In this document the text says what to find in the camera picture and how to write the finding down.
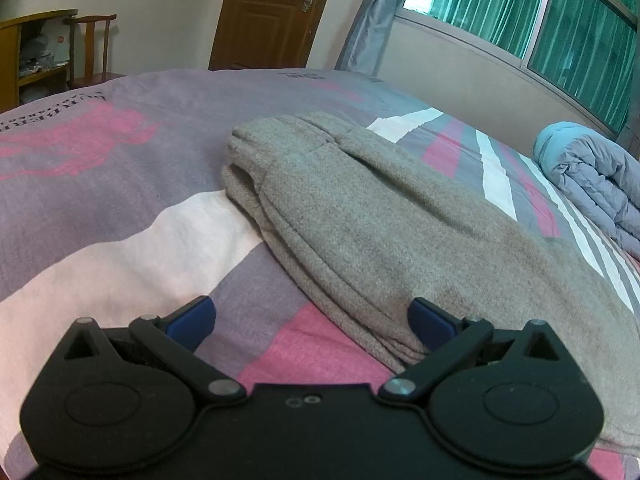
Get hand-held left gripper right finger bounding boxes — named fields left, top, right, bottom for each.
left=377, top=297, right=576, bottom=405

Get window with green curtain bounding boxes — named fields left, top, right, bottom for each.
left=402, top=0, right=640, bottom=136

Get wooden chair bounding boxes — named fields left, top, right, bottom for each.
left=64, top=14, right=126, bottom=91

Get wooden cabinet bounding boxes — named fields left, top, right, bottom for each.
left=0, top=9, right=79, bottom=113

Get brown wooden door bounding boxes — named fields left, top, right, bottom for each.
left=208, top=0, right=341, bottom=71

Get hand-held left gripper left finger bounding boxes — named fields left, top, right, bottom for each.
left=62, top=296, right=248, bottom=406

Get folded blue-grey quilt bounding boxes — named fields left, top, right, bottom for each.
left=532, top=121, right=640, bottom=261

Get grey curtain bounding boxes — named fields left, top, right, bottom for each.
left=336, top=0, right=418, bottom=77

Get grey pants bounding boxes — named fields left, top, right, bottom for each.
left=221, top=112, right=640, bottom=461

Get pink and purple bed sheet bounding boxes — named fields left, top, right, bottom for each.
left=0, top=67, right=640, bottom=480

